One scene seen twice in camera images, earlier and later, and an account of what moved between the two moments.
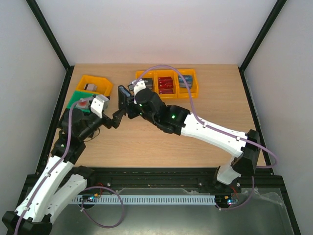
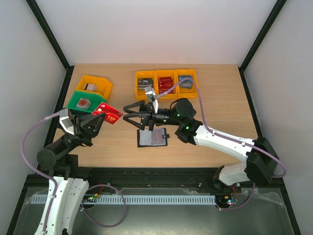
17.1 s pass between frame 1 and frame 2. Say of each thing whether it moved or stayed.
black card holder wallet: moved
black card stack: stayed
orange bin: stayed
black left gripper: moved
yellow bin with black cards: stayed
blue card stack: stayed
